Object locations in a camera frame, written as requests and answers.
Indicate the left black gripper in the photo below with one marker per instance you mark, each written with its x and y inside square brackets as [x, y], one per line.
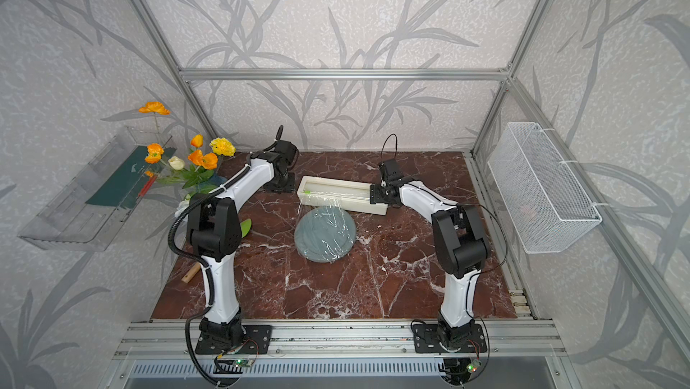
[291, 188]

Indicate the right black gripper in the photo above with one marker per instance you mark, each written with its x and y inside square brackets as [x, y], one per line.
[374, 194]

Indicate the white plastic wrap dispenser box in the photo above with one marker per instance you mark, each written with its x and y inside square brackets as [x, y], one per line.
[350, 196]

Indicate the grey-green round plate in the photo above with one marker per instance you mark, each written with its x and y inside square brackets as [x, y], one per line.
[325, 234]

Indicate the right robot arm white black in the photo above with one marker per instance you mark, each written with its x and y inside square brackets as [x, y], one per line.
[459, 242]

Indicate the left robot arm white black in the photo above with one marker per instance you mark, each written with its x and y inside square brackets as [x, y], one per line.
[209, 232]

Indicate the flower bouquet in glass vase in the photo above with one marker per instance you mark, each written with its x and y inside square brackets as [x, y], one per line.
[198, 172]

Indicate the red pen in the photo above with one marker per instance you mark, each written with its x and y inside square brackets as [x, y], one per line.
[151, 181]

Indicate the dark green notebook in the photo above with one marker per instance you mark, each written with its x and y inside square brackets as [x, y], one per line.
[123, 188]

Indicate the left green circuit board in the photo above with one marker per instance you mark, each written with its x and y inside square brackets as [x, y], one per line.
[233, 365]

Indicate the right small circuit board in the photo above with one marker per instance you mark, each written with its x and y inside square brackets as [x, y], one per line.
[473, 366]

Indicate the green garden trowel yellow handle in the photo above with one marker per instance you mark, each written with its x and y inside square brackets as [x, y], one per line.
[246, 226]

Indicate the green garden fork wooden handle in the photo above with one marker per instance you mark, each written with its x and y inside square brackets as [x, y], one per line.
[189, 276]

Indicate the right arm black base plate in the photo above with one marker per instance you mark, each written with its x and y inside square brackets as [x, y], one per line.
[439, 338]

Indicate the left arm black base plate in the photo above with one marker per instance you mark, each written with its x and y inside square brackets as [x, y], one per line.
[254, 340]

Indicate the white wire mesh basket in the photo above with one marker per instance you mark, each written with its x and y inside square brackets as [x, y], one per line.
[548, 206]

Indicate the clear acrylic wall shelf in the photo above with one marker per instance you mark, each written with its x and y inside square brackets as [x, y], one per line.
[67, 223]

